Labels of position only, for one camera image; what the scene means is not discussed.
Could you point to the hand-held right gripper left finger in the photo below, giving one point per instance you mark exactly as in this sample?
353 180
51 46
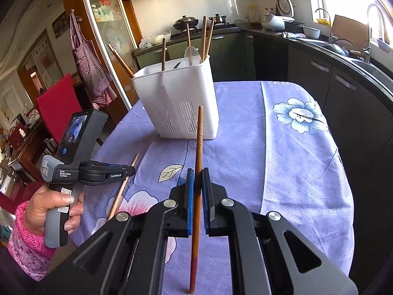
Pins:
190 202

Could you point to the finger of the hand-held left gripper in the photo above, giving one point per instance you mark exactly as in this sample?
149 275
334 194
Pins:
107 163
101 176

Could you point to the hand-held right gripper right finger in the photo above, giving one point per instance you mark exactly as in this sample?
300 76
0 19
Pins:
207 209

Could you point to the light wooden chopstick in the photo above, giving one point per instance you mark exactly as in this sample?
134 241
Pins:
122 187

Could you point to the dark ridged wooden chopstick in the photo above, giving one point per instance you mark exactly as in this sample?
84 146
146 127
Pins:
199 147

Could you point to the white plastic utensil holder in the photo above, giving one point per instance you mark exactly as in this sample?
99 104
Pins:
175 104

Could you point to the brown wooden chopstick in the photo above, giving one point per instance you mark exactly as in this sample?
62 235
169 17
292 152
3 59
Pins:
204 37
121 61
210 35
188 35
164 53

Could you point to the person's left forearm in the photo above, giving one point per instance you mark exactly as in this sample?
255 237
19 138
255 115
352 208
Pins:
26 249

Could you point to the person's left hand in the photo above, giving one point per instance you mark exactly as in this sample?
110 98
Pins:
35 212

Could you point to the red chair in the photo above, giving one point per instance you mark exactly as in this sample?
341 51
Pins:
58 110

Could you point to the wooden side table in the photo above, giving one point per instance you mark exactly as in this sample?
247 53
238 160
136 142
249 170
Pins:
21 153

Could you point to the purple floral tablecloth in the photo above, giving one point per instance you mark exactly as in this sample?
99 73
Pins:
276 175

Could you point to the checked apron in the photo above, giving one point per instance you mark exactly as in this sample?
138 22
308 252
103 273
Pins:
89 64

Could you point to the glass sliding door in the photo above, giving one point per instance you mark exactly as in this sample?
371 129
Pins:
104 27

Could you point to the black utensil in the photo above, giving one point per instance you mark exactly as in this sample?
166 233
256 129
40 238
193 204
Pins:
177 65

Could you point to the plastic bags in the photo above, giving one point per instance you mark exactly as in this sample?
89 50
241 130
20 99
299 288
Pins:
155 40

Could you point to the white plastic spoon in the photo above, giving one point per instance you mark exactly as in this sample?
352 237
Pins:
192 56

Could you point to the green kitchen cabinet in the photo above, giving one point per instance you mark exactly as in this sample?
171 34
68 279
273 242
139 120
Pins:
227 55

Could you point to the black wok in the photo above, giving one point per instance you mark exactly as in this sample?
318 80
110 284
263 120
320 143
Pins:
185 23

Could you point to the dark kitchen cabinet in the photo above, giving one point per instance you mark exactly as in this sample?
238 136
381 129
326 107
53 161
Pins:
337 104

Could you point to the purple dish cloth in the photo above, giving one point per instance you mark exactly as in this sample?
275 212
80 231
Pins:
290 34

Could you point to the black pan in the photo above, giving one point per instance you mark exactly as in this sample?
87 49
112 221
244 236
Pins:
294 27

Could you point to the grey bowl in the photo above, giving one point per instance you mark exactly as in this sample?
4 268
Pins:
311 32

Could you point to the dark wok in sink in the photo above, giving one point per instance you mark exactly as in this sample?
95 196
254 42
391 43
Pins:
339 48

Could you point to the white rice cooker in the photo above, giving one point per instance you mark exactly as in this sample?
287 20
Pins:
281 13

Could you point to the short steel faucet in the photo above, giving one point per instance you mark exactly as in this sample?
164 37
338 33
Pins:
325 21

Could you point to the cardboard sheet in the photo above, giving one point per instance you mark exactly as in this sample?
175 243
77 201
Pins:
350 27

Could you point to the tall steel faucet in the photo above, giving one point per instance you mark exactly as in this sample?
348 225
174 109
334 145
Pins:
373 21

